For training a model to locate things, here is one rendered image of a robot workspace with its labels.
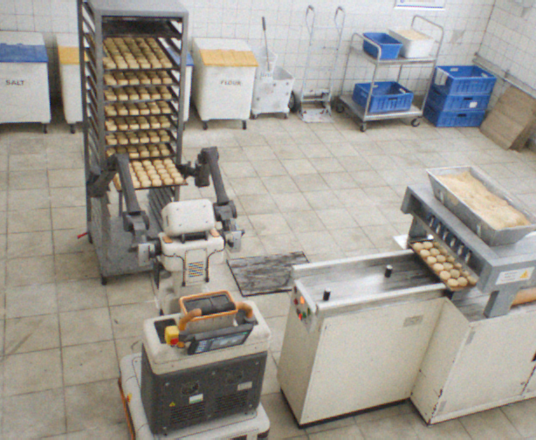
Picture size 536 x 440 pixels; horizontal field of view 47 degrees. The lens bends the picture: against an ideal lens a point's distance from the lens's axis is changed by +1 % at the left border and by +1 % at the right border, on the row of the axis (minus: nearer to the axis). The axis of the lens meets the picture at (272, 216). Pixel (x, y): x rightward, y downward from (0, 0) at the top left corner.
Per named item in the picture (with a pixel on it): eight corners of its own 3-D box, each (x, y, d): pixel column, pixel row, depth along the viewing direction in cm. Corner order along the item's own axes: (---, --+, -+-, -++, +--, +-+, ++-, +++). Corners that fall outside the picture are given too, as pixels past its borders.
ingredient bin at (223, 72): (200, 133, 616) (204, 58, 575) (188, 106, 666) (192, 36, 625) (250, 132, 633) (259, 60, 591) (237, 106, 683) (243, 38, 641)
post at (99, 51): (107, 276, 396) (100, 9, 304) (102, 277, 395) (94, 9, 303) (106, 273, 398) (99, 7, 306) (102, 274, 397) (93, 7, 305)
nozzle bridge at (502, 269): (439, 230, 359) (456, 180, 341) (524, 312, 305) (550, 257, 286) (392, 236, 347) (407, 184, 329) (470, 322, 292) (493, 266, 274)
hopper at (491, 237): (463, 188, 334) (470, 165, 326) (533, 247, 292) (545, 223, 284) (418, 192, 323) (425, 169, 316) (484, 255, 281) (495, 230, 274)
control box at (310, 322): (295, 300, 311) (299, 278, 303) (315, 333, 293) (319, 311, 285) (289, 301, 309) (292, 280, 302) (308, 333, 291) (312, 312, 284)
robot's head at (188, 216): (216, 229, 277) (211, 196, 279) (172, 235, 269) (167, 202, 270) (208, 233, 290) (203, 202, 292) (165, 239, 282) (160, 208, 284)
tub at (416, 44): (407, 44, 692) (411, 26, 681) (432, 58, 661) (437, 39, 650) (381, 45, 676) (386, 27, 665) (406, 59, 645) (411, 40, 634)
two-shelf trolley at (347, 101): (392, 106, 743) (416, 12, 682) (422, 127, 701) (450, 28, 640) (333, 112, 707) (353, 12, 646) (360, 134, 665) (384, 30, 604)
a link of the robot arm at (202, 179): (199, 161, 317) (220, 157, 320) (196, 150, 319) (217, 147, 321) (194, 189, 357) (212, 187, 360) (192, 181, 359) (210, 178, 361)
